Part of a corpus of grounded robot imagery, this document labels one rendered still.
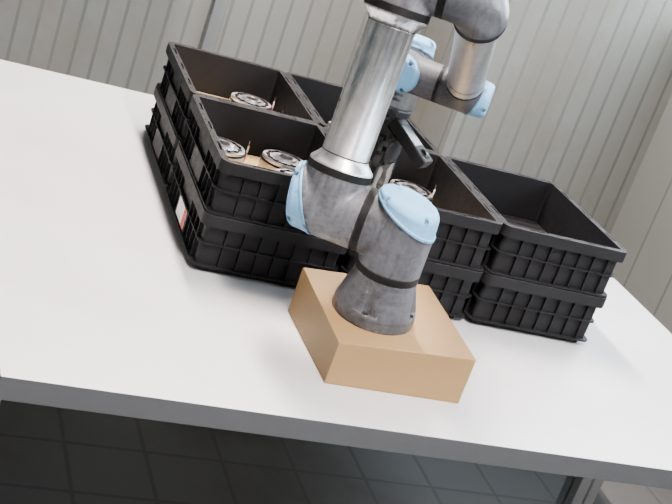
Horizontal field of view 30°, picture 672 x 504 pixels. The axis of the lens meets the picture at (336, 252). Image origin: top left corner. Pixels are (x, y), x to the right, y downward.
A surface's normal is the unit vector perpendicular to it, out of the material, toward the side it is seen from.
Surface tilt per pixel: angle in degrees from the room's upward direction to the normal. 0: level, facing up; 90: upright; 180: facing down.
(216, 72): 90
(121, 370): 0
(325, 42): 90
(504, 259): 90
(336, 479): 0
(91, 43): 90
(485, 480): 0
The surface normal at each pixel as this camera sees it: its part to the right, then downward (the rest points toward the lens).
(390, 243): -0.25, 0.34
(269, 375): 0.32, -0.88
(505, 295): 0.25, 0.43
